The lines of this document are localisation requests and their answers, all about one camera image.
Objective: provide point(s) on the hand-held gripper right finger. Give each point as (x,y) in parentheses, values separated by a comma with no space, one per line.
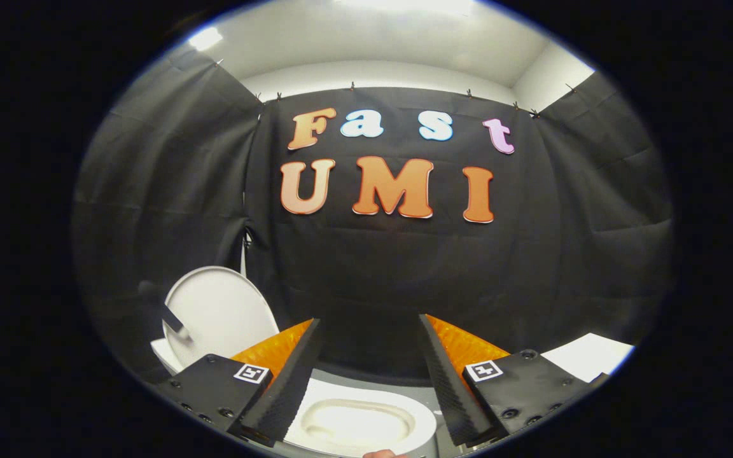
(449,388)

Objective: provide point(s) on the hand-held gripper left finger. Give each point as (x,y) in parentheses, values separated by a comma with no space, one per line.
(287,388)

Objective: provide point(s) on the white toilet seat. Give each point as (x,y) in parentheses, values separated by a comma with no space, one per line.
(420,416)

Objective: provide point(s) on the black lid pull tab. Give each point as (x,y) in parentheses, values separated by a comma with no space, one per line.
(175,322)

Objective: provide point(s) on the black backdrop cloth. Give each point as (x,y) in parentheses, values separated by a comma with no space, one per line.
(373,280)

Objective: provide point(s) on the white drawer cabinet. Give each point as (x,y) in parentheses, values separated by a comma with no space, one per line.
(586,356)

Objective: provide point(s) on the small ceiling light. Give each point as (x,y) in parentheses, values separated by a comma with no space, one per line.
(205,38)

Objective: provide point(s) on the large ceiling light panel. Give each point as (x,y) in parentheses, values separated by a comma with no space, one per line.
(404,5)

